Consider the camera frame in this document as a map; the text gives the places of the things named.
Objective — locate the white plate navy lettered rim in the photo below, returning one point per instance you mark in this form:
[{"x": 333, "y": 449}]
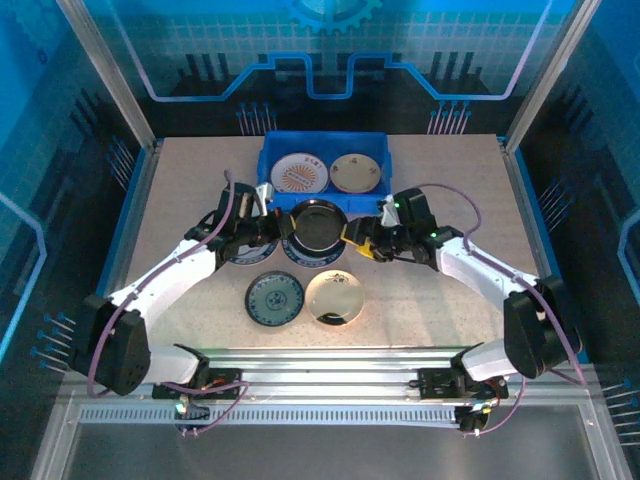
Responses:
[
  {"x": 255, "y": 257},
  {"x": 315, "y": 259}
]

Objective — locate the cream floral plate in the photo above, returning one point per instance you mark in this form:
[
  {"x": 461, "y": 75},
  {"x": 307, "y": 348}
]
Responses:
[{"x": 356, "y": 172}]

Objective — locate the cream plate black print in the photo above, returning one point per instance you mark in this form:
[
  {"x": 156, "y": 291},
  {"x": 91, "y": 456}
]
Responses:
[{"x": 336, "y": 297}]

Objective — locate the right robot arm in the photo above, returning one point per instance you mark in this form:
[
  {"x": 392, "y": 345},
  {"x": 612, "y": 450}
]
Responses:
[{"x": 480, "y": 272}]

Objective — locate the aluminium extrusion rail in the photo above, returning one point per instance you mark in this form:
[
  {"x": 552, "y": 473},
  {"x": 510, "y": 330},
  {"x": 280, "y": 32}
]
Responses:
[{"x": 325, "y": 372}]

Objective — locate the grey metal platform panel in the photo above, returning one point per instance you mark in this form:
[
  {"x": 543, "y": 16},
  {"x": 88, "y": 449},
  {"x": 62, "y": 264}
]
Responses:
[{"x": 325, "y": 455}]

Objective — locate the aluminium frame post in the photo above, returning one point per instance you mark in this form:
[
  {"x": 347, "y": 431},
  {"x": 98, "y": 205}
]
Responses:
[
  {"x": 550, "y": 70},
  {"x": 107, "y": 70}
]

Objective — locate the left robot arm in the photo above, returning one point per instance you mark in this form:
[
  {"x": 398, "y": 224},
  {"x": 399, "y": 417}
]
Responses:
[{"x": 165, "y": 280}]

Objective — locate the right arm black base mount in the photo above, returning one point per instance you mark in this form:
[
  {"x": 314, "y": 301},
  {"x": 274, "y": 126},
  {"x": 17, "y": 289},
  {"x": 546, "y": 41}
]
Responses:
[{"x": 435, "y": 382}]

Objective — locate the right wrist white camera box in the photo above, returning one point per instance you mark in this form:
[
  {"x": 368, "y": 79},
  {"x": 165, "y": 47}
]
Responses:
[{"x": 388, "y": 211}]

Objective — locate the blue plastic bin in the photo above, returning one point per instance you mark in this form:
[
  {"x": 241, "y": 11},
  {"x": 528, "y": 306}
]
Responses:
[{"x": 320, "y": 141}]

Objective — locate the white plate orange sunburst print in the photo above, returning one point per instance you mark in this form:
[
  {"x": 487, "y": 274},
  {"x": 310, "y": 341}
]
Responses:
[{"x": 300, "y": 175}]

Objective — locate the green blue patterned plate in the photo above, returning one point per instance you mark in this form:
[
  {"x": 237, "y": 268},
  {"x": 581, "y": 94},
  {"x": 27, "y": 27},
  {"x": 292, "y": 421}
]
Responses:
[{"x": 274, "y": 299}]

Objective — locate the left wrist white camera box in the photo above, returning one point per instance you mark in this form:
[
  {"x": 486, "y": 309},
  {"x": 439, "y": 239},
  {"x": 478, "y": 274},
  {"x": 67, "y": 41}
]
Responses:
[{"x": 263, "y": 196}]

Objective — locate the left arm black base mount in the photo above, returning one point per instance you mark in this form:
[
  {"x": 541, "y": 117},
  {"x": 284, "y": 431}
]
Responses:
[{"x": 220, "y": 385}]

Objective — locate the aluminium side rail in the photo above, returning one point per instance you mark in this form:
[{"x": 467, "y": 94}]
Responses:
[
  {"x": 525, "y": 210},
  {"x": 139, "y": 210}
]

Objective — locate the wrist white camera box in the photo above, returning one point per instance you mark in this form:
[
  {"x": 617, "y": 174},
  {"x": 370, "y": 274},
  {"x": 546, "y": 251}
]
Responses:
[
  {"x": 263, "y": 196},
  {"x": 388, "y": 211}
]

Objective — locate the black glossy plate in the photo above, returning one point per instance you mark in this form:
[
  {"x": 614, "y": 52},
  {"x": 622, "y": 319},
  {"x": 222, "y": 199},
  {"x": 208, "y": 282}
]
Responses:
[{"x": 319, "y": 225}]

